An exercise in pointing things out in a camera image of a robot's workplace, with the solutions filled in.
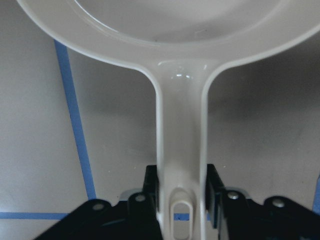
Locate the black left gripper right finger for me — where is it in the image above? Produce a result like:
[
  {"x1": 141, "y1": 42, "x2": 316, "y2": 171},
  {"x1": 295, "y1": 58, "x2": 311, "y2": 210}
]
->
[{"x1": 205, "y1": 164, "x2": 320, "y2": 240}]

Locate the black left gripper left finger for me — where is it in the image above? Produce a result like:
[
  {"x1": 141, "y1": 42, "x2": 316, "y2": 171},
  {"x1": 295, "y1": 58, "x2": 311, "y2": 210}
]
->
[{"x1": 36, "y1": 165, "x2": 163, "y2": 240}]

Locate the beige plastic dustpan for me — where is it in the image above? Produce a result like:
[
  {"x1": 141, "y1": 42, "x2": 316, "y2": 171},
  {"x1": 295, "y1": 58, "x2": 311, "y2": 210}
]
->
[{"x1": 19, "y1": 0, "x2": 320, "y2": 240}]

